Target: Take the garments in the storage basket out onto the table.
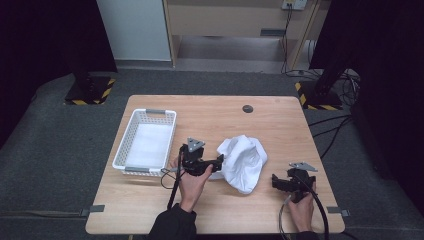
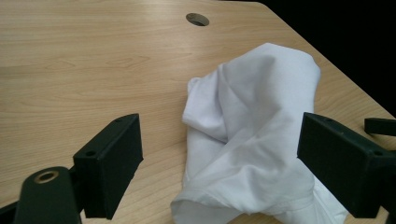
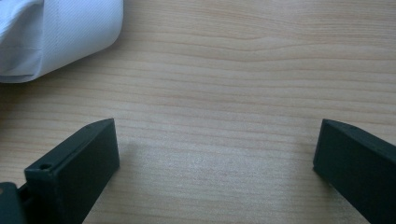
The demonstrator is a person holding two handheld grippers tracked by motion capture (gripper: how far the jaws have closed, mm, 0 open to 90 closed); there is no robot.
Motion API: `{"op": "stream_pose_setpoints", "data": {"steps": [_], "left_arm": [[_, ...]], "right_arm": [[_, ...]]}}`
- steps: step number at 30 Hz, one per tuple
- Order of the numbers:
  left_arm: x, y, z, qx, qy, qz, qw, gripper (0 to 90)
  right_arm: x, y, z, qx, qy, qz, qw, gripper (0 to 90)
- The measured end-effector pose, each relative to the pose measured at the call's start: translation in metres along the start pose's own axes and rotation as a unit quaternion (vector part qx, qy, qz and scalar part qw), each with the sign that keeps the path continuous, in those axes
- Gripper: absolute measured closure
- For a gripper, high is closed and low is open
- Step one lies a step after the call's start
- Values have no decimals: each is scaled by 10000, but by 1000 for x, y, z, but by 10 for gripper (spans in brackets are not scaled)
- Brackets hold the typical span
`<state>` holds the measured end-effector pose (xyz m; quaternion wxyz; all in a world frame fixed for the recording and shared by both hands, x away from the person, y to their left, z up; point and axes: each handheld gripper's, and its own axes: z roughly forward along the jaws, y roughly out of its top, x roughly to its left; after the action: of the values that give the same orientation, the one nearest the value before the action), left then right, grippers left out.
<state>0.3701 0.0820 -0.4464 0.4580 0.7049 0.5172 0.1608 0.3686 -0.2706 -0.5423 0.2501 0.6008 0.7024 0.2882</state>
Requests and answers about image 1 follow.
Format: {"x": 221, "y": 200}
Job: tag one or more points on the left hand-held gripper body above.
{"x": 195, "y": 163}

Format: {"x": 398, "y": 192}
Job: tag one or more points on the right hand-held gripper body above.
{"x": 298, "y": 183}

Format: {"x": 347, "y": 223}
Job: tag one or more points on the white cloth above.
{"x": 245, "y": 163}

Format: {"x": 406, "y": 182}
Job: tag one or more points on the white plastic basket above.
{"x": 148, "y": 146}

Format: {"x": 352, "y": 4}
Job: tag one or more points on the person's left hand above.
{"x": 191, "y": 188}

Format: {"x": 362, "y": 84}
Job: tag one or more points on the person's right hand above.
{"x": 302, "y": 213}

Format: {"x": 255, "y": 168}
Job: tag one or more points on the grey tape strip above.
{"x": 95, "y": 209}
{"x": 337, "y": 210}

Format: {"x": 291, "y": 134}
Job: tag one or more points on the round grey table grommet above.
{"x": 247, "y": 108}

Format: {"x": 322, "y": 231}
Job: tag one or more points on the black stand with striped base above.
{"x": 88, "y": 90}
{"x": 321, "y": 96}

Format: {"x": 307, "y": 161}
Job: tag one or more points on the dark curtain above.
{"x": 43, "y": 36}
{"x": 383, "y": 83}

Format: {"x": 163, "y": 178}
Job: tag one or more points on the light wooden cabinet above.
{"x": 216, "y": 20}

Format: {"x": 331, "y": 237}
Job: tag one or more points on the white panel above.
{"x": 136, "y": 30}

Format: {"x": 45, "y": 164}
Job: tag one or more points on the white power strip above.
{"x": 294, "y": 4}

